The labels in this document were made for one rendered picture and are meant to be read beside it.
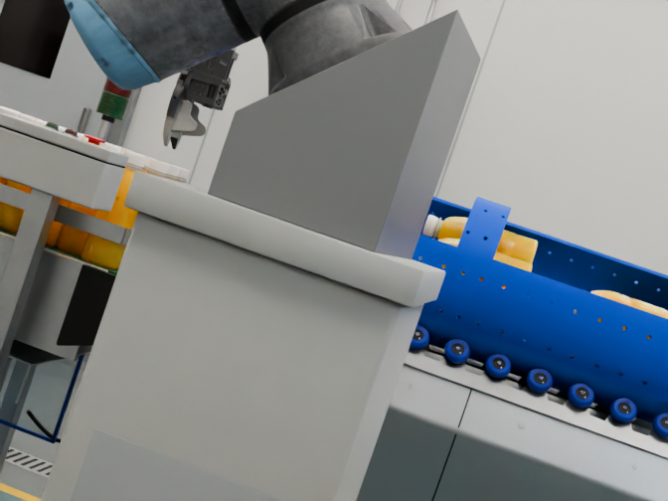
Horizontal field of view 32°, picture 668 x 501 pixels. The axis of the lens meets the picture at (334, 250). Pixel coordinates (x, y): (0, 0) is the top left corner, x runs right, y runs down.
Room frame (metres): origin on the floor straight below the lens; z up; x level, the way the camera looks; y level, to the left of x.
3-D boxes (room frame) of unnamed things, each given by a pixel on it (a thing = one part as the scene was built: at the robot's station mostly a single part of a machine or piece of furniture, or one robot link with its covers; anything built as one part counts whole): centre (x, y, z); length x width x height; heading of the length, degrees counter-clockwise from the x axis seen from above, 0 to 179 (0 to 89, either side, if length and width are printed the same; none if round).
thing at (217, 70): (2.20, 0.34, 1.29); 0.09 x 0.08 x 0.12; 82
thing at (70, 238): (2.10, 0.44, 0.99); 0.07 x 0.07 x 0.19
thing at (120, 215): (2.05, 0.38, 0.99); 0.07 x 0.07 x 0.19
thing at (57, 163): (1.94, 0.49, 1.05); 0.20 x 0.10 x 0.10; 82
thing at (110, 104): (2.61, 0.57, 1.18); 0.06 x 0.06 x 0.05
